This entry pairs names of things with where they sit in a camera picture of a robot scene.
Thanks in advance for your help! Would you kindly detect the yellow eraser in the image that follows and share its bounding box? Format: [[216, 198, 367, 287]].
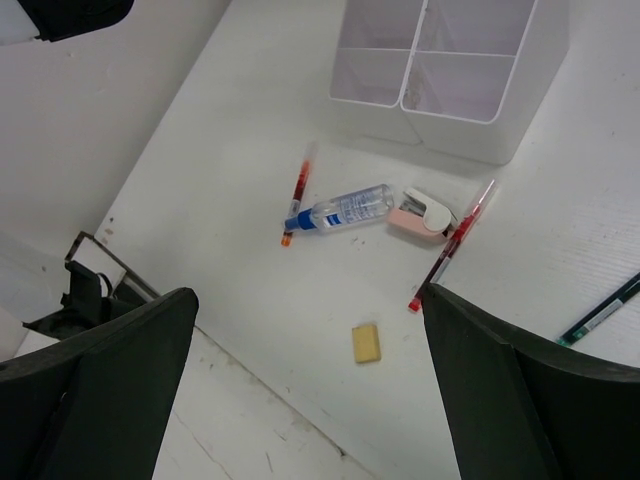
[[352, 324, 382, 364]]

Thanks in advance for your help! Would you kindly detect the clear blue glue bottle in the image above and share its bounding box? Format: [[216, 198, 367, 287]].
[[284, 184, 394, 233]]

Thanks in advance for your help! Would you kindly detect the pink white stapler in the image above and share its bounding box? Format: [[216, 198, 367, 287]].
[[386, 188, 459, 244]]

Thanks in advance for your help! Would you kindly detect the red pen right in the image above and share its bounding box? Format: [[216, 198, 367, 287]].
[[408, 179, 497, 313]]

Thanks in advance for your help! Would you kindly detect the white right organizer bin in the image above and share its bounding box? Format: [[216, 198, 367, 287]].
[[401, 0, 569, 165]]

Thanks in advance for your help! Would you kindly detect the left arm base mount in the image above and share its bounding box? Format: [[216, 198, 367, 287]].
[[22, 261, 148, 341]]

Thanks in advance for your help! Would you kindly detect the red pen left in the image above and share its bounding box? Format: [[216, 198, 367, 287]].
[[286, 141, 318, 219]]

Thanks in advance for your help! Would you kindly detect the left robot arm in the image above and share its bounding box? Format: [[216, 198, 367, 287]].
[[1, 0, 134, 46]]

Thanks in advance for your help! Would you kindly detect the red pen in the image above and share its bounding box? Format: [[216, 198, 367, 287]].
[[408, 179, 497, 313], [286, 141, 318, 219]]

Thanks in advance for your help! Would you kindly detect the green pen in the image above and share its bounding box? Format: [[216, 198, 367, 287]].
[[555, 273, 640, 347]]

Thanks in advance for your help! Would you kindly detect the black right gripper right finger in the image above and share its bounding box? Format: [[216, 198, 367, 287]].
[[421, 284, 639, 479]]

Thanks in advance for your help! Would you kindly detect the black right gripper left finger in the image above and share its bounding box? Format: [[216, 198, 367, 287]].
[[1, 288, 199, 479]]

